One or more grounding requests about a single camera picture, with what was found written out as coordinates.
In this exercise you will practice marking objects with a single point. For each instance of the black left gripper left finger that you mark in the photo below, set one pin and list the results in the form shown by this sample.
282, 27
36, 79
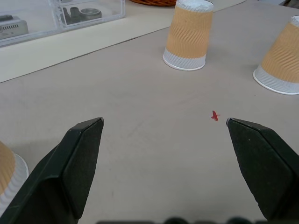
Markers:
70, 168

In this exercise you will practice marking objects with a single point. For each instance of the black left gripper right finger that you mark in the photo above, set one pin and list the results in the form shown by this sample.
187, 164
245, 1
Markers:
264, 168

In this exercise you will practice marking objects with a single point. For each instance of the orange ribbed paper cup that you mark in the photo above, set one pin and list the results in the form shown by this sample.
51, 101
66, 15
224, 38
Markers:
9, 172
188, 37
280, 63

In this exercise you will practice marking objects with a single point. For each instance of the red cross mark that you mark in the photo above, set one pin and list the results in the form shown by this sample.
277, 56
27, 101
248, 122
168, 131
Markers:
215, 116

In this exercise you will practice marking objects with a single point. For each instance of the silver electronic box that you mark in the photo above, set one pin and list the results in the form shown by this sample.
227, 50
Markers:
11, 28

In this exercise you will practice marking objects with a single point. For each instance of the clear acrylic drawer organizer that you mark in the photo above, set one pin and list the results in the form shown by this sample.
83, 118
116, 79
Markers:
53, 16

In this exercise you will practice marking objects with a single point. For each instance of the black metal parts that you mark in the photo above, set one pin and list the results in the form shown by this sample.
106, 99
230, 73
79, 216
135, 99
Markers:
79, 14

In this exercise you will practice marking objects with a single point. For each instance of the woven wicker basket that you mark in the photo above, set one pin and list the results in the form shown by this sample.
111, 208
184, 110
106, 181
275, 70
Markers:
154, 2

